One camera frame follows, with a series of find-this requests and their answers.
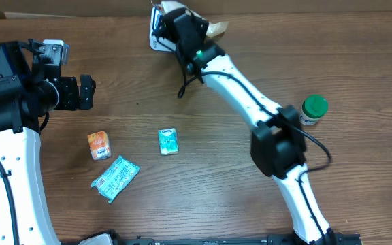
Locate beige Pantree bread bag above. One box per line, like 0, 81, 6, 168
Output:
151, 1, 229, 38

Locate orange Kleenex tissue pack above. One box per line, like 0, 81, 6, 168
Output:
88, 131, 112, 161

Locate teal Kleenex tissue pack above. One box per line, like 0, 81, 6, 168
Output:
158, 128, 179, 156

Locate teal wet wipes pack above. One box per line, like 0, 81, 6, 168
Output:
91, 156, 140, 203

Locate green lid jar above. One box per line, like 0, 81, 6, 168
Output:
299, 95, 329, 126

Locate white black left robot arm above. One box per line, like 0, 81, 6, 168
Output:
0, 39, 96, 244

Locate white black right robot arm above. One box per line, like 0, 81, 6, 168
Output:
151, 4, 338, 244

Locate white barcode scanner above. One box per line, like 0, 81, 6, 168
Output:
149, 5, 176, 52

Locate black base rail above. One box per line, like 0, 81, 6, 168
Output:
63, 229, 363, 245

